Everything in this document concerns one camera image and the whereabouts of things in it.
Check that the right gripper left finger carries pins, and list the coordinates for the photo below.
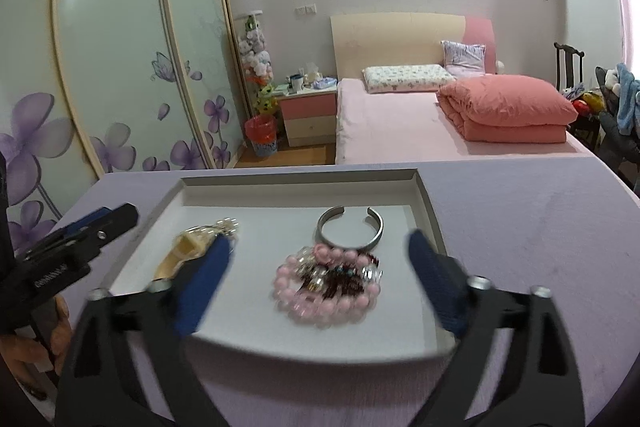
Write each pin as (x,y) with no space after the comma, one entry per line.
(100,386)

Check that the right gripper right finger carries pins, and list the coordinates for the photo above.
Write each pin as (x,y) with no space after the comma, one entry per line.
(539,384)

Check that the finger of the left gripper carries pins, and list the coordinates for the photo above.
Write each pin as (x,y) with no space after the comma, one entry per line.
(94,222)
(123,219)

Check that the person's hand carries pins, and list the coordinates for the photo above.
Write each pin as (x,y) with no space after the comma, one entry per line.
(18,352)

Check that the purple tablecloth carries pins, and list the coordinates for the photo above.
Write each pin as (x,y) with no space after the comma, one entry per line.
(565,222)

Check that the floral sliding wardrobe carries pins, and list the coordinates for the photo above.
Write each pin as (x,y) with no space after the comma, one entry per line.
(90,87)

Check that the red waste bin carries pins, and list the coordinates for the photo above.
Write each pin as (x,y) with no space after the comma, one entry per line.
(262,131)

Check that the grey shallow cardboard tray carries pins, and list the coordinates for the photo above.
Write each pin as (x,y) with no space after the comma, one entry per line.
(277,216)

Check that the hanging plush toy stack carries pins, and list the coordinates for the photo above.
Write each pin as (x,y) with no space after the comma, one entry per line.
(256,66)

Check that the open silver cuff bangle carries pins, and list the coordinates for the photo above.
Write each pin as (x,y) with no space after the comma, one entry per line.
(339,228)

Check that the pink beige nightstand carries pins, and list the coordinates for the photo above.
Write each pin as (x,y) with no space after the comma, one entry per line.
(309,117)

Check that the mug on nightstand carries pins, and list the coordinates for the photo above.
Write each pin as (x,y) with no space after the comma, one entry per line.
(296,82)

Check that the folded coral duvet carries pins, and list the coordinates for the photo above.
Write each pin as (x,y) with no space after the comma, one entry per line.
(507,109)

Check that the bed with pink sheet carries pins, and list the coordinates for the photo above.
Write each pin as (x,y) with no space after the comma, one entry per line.
(410,127)

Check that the blue plush blanket pile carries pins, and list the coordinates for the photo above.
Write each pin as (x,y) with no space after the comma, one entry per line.
(628,106)

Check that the beige pink headboard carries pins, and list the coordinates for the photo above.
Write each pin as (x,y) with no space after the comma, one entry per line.
(404,38)

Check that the white floral pillow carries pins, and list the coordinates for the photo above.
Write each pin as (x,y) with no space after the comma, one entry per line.
(406,78)

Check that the lilac square pillow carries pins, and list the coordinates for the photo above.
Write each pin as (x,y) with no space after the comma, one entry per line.
(463,60)

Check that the dark wooden chair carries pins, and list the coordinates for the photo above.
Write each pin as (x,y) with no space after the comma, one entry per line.
(569,66)

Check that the pink curtain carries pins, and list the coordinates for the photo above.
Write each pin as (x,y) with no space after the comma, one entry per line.
(631,33)

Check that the wall light switch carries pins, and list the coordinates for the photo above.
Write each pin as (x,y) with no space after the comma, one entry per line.
(309,9)

